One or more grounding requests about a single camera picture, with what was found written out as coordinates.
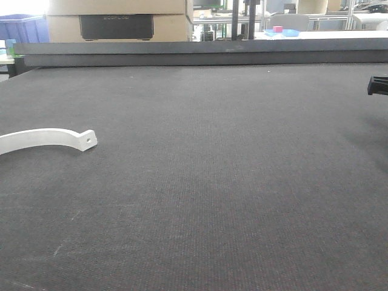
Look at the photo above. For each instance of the blue plastic crate background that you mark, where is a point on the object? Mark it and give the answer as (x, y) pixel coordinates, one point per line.
(24, 28)

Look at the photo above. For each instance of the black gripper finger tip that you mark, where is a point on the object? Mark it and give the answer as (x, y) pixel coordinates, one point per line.
(378, 85)

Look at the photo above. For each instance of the dark raised table edge board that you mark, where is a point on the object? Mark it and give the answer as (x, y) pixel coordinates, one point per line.
(252, 52)

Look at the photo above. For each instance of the white curved pipe clamp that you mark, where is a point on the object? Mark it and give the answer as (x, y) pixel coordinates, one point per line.
(48, 136)

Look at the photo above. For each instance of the blue tray with pink block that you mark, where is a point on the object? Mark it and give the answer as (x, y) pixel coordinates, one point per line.
(278, 30)

